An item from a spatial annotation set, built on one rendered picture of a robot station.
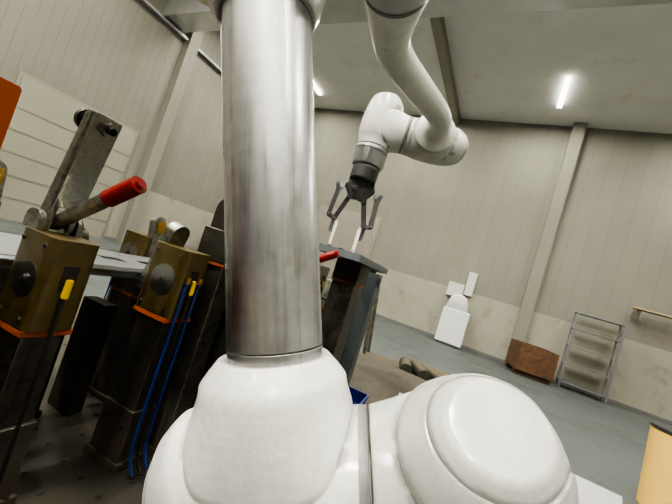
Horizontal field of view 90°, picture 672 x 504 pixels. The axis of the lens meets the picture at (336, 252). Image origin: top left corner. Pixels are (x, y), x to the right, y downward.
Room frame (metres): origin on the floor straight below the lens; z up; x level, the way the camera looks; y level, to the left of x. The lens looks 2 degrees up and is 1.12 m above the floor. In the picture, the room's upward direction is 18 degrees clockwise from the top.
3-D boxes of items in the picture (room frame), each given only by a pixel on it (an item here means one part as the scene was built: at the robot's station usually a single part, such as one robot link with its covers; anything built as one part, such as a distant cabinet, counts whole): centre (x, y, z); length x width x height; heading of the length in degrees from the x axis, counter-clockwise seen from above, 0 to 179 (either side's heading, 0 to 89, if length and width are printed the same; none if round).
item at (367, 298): (1.27, -0.15, 0.92); 0.08 x 0.08 x 0.44; 69
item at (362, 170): (0.93, -0.01, 1.36); 0.08 x 0.07 x 0.09; 92
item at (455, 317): (9.52, -3.77, 0.72); 0.73 x 0.62 x 1.44; 63
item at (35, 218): (0.43, 0.37, 1.06); 0.03 x 0.01 x 0.03; 69
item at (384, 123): (0.92, -0.02, 1.54); 0.13 x 0.11 x 0.16; 85
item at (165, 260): (0.59, 0.24, 0.88); 0.11 x 0.07 x 0.37; 69
